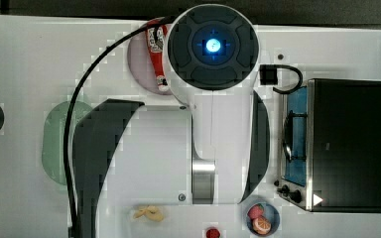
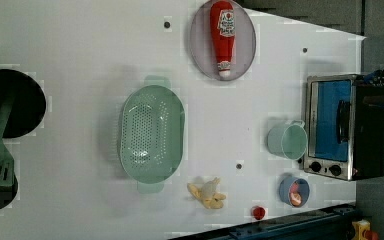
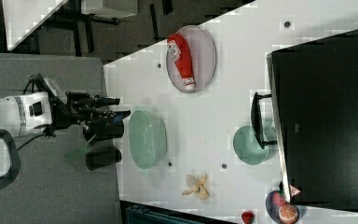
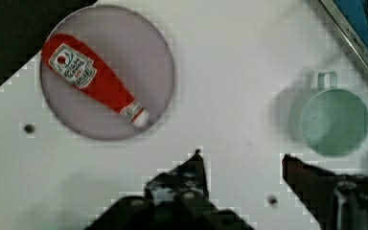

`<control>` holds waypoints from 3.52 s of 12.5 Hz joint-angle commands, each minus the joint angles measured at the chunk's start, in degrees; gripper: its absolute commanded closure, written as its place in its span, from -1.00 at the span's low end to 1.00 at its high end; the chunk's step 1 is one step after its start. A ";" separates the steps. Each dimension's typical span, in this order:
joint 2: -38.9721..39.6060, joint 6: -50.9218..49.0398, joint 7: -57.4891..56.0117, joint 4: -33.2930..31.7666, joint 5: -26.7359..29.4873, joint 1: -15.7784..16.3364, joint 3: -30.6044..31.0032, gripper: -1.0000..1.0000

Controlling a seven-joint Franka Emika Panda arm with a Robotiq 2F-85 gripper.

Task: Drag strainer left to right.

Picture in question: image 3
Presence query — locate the orange slice toy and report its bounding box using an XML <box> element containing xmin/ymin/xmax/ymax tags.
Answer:
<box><xmin>279</xmin><ymin>204</ymin><xmax>299</xmax><ymax>224</ymax></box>

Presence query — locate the blue bowl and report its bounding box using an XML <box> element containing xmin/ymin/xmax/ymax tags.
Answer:
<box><xmin>265</xmin><ymin>190</ymin><xmax>300</xmax><ymax>224</ymax></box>

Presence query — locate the black toaster oven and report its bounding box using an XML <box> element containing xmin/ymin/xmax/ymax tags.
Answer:
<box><xmin>251</xmin><ymin>29</ymin><xmax>358</xmax><ymax>212</ymax></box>

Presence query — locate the grey oval plate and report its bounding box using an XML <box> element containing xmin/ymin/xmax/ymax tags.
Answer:
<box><xmin>166</xmin><ymin>25</ymin><xmax>216</xmax><ymax>93</ymax></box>

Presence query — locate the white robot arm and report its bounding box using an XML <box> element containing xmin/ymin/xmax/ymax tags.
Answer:
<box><xmin>0</xmin><ymin>91</ymin><xmax>131</xmax><ymax>137</ymax></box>

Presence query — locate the green spatula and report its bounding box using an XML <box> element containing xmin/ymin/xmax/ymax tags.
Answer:
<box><xmin>62</xmin><ymin>135</ymin><xmax>96</xmax><ymax>161</ymax></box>

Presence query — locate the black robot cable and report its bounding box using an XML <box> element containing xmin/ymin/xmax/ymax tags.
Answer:
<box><xmin>16</xmin><ymin>132</ymin><xmax>57</xmax><ymax>152</ymax></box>

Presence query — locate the green plastic strainer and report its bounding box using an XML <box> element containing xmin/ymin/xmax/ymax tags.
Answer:
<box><xmin>129</xmin><ymin>110</ymin><xmax>167</xmax><ymax>169</ymax></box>

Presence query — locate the red ketchup bottle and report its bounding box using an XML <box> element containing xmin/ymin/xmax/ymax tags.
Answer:
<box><xmin>168</xmin><ymin>34</ymin><xmax>196</xmax><ymax>91</ymax></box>

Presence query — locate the red strawberry toy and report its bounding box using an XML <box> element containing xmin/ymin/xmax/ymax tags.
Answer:
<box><xmin>241</xmin><ymin>211</ymin><xmax>255</xmax><ymax>224</ymax></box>

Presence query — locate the peeled banana toy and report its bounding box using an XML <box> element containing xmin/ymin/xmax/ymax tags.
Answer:
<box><xmin>182</xmin><ymin>174</ymin><xmax>209</xmax><ymax>201</ymax></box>

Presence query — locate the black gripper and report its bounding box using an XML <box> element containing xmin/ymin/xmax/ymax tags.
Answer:
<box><xmin>50</xmin><ymin>91</ymin><xmax>131</xmax><ymax>130</ymax></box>

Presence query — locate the green mug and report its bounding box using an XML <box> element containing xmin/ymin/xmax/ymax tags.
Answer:
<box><xmin>233</xmin><ymin>126</ymin><xmax>278</xmax><ymax>165</ymax></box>

